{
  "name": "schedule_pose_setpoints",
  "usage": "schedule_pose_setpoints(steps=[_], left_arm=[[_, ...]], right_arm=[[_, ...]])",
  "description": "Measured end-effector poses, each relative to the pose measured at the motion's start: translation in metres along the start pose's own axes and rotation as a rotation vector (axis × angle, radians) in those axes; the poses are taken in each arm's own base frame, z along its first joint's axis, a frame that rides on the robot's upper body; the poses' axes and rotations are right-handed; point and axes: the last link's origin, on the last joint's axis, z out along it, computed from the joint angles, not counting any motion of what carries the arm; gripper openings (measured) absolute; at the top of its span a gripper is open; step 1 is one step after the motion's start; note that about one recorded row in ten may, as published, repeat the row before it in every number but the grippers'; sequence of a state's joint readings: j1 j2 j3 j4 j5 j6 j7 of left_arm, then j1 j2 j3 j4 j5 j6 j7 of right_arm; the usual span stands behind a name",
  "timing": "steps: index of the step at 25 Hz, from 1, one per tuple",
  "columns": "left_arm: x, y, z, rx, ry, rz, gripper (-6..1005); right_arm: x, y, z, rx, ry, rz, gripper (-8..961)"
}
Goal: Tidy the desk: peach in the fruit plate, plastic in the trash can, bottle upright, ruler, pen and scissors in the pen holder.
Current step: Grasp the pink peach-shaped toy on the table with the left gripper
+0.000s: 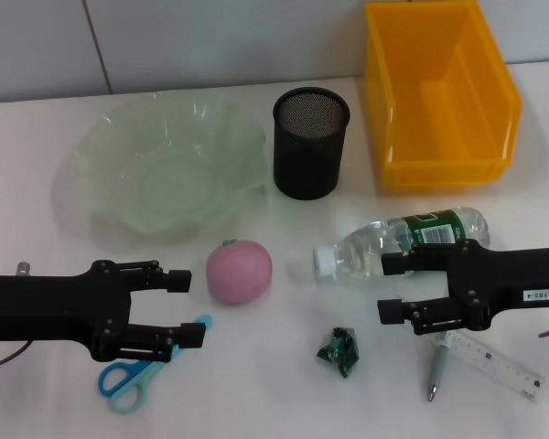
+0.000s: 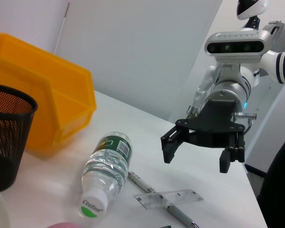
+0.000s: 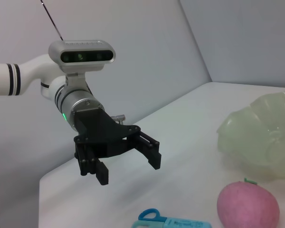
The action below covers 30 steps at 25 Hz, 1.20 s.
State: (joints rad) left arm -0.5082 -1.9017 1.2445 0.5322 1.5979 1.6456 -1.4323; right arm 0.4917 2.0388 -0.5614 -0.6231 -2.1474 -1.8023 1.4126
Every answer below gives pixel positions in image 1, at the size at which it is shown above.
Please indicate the pink peach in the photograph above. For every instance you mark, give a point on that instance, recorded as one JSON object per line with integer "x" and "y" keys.
{"x": 240, "y": 272}

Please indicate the green glass fruit plate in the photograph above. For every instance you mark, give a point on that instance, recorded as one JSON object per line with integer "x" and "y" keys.
{"x": 164, "y": 183}

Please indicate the clear water bottle green label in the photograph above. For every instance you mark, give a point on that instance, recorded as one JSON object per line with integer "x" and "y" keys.
{"x": 370, "y": 249}

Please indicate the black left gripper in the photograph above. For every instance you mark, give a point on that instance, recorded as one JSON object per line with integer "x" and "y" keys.
{"x": 50, "y": 306}

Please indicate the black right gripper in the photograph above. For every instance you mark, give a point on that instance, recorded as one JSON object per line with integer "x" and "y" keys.
{"x": 508, "y": 283}

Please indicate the black mesh pen holder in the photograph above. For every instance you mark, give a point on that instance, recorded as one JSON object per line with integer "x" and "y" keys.
{"x": 308, "y": 155}

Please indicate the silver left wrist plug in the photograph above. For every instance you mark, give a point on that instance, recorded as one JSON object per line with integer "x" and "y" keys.
{"x": 23, "y": 269}

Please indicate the blue scissors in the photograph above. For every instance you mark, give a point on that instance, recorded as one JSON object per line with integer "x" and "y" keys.
{"x": 119, "y": 382}

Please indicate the silver ballpoint pen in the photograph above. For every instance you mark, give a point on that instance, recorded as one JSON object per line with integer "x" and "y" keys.
{"x": 439, "y": 366}

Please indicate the green plastic wrapper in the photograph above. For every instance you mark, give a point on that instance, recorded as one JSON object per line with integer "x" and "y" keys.
{"x": 339, "y": 352}

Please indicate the yellow plastic bin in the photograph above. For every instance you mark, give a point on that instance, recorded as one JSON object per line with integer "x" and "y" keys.
{"x": 444, "y": 114}

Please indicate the clear plastic ruler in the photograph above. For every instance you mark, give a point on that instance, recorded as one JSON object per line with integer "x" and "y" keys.
{"x": 501, "y": 366}

